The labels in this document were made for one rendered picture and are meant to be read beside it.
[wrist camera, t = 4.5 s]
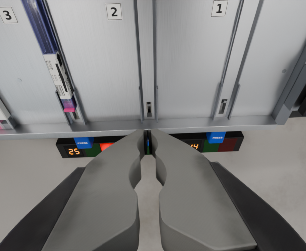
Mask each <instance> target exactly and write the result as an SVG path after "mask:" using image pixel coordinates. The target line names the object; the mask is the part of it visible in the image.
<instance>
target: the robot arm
mask: <svg viewBox="0 0 306 251"><path fill-rule="evenodd" d="M148 142H149V153H150V154H152V156H153V157H154V158H155V159H156V178H157V180H158V181H159V182H160V183H161V184H162V186H163V188H162V189H161V191H160V192H159V225H160V235H161V244H162V248H163V250H164V251H306V243H305V241H304V240H303V239H302V238H301V237H300V235H299V234H298V233H297V232H296V231H295V230H294V228H293V227H292V226H291V225H290V224H289V223H288V222H287V221H286V220H285V219H284V218H283V217H282V216H281V215H280V214H279V213H278V212H277V211H276V210H275V209H274V208H272V207H271V206H270V205H269V204H268V203H267V202H266V201H264V200H263V199H262V198H261V197H260V196H258V195H257V194H256V193H255V192H254V191H252V190H251V189H250V188H249V187H248V186H246V185H245V184H244V183H243V182H242V181H240V180H239V179H238V178H237V177H235V176H234V175H233V174H232V173H231V172H229V171H228V170H227V169H226V168H225V167H223V166H222V165H221V164H220V163H219V162H217V161H216V162H211V161H209V160H208V159H207V158H206V157H205V156H204V155H202V154H201V153H200V152H198V151H197V150H195V149H194V148H192V147H191V146H189V145H188V144H186V143H184V142H182V141H180V140H178V139H176V138H174V137H172V136H170V135H168V134H166V133H164V132H162V131H160V130H158V129H151V130H144V129H138V130H136V131H134V132H133V133H131V134H129V135H128V136H126V137H124V138H123V139H121V140H119V141H117V142H116V143H114V144H112V145H111V146H109V147H108V148H106V149H105V150H103V151H102V152H101V153H99V154H98V155H97V156H96V157H95V158H94V159H92V160H91V161H90V162H89V163H88V164H87V165H86V166H85V167H77V168H76V169H75V170H74V171H73V172H72V173H71V174H70V175H69V176H68V177H66V178H65V179H64V180H63V181H62V182H61V183H60V184H59V185H58V186H57V187H56V188H55V189H54V190H52V191H51V192H50V193H49V194H48V195H47V196H46V197H45V198H44V199H43V200H42V201H41V202H39V203H38V204H37V205H36V206H35V207H34V208H33V209H32V210H31V211H30V212H29V213H28V214H27V215H26V216H24V217H23V218H22V219H21V220H20V221H19V223H18V224H17V225H16V226H15V227H14V228H13V229H12V230H11V231H10V232H9V233H8V234H7V236H6V237H5V238H4V239H3V240H2V242H1V243H0V251H137V250H138V246H139V232H140V218H139V207H138V196H137V193H136V192H135V190H134V189H135V187H136V185H137V184H138V183H139V181H140V180H141V163H140V161H141V159H142V158H143V157H144V155H147V147H148Z"/></svg>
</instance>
